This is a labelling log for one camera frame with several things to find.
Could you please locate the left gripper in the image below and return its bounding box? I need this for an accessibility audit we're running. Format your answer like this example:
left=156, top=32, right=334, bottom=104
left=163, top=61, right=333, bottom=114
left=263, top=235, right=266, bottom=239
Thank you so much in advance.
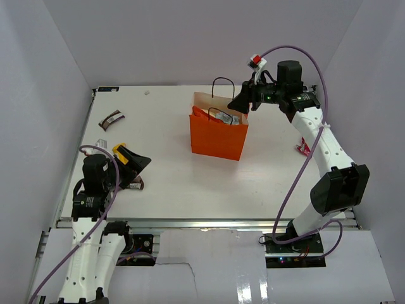
left=103, top=144, right=151, bottom=190

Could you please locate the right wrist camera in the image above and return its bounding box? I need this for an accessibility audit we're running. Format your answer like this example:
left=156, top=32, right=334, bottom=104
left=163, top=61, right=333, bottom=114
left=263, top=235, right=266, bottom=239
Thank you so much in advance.
left=247, top=54, right=267, bottom=84

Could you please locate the large orange chips bag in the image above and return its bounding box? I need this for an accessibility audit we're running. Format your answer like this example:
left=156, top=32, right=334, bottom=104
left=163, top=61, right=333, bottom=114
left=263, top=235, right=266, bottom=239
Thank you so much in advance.
left=192, top=106, right=223, bottom=124

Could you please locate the yellow snack packet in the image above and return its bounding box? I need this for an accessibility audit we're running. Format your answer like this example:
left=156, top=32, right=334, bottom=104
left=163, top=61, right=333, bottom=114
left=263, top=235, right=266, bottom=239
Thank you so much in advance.
left=112, top=142, right=128, bottom=165

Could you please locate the red candy packet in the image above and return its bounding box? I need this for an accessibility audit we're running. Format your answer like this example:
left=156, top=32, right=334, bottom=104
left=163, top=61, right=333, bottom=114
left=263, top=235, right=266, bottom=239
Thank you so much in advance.
left=296, top=137, right=311, bottom=156

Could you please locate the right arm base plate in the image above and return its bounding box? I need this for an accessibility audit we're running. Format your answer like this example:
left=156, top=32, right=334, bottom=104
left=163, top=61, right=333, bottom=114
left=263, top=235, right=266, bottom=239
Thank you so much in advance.
left=258, top=234, right=326, bottom=269

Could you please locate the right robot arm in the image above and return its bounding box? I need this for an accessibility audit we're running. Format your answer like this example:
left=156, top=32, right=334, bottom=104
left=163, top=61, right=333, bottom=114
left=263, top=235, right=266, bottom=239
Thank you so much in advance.
left=228, top=55, right=370, bottom=253

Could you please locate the orange paper bag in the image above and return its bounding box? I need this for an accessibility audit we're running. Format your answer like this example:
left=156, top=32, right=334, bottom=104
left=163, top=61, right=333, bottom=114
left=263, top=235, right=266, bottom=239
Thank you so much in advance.
left=189, top=92, right=249, bottom=161

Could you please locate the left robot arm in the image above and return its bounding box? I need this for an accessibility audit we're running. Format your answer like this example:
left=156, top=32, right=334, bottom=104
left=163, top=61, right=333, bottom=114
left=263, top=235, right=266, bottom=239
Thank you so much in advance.
left=58, top=145, right=151, bottom=303

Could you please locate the brown snack bar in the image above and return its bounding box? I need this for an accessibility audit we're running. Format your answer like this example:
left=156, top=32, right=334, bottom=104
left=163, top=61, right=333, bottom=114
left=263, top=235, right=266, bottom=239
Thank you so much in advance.
left=127, top=176, right=144, bottom=191

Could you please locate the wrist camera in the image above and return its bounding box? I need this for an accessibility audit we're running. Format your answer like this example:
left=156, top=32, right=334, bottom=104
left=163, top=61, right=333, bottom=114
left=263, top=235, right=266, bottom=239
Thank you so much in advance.
left=247, top=54, right=267, bottom=84
left=82, top=139, right=108, bottom=156

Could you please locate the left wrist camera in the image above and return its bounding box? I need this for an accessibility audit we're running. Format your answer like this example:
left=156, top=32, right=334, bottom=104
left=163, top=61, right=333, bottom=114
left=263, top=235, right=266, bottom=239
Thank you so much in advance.
left=82, top=139, right=108, bottom=156

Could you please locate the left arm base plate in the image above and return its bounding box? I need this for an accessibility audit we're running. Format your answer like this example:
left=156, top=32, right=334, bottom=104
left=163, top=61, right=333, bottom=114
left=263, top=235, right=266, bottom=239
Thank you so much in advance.
left=116, top=233, right=156, bottom=267

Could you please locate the silver snack packet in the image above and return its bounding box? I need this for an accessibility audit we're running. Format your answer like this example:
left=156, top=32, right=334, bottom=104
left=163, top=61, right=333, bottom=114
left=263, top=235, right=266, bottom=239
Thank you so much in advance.
left=215, top=111, right=240, bottom=125

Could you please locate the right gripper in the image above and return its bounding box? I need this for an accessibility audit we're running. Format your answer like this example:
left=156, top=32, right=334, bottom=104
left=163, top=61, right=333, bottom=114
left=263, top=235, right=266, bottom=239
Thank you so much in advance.
left=228, top=72, right=285, bottom=115

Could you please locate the brown bar far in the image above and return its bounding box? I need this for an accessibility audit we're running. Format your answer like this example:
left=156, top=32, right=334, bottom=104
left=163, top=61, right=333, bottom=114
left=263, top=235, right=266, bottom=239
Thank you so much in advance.
left=98, top=110, right=125, bottom=132

